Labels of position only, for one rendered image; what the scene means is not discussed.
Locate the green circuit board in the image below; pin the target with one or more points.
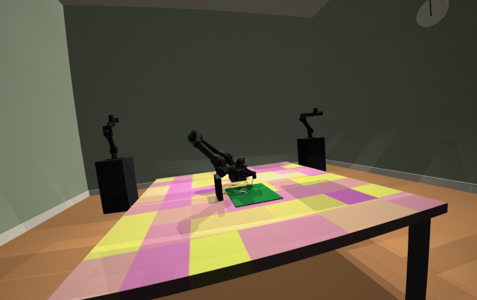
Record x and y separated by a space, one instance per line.
257 193

